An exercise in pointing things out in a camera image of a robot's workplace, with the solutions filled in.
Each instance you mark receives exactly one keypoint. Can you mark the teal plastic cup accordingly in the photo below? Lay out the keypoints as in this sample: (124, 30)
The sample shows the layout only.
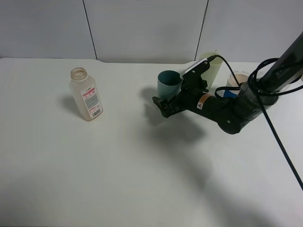
(168, 84)

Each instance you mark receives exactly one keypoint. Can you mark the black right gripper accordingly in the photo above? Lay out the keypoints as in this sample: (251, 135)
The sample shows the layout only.
(183, 101)

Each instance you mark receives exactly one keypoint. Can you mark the pale green plastic cup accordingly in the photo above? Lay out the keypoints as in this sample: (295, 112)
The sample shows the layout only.
(211, 73)

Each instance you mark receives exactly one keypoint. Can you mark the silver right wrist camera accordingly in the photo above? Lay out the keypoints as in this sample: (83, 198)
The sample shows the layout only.
(192, 80)

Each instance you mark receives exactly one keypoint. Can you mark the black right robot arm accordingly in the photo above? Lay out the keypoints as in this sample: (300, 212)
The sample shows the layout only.
(262, 90)

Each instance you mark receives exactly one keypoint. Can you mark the translucent plastic drink bottle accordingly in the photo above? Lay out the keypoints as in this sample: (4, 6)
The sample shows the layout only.
(85, 93)

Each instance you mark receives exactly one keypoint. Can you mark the blue sleeved clear cup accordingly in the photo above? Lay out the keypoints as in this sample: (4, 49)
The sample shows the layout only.
(241, 77)

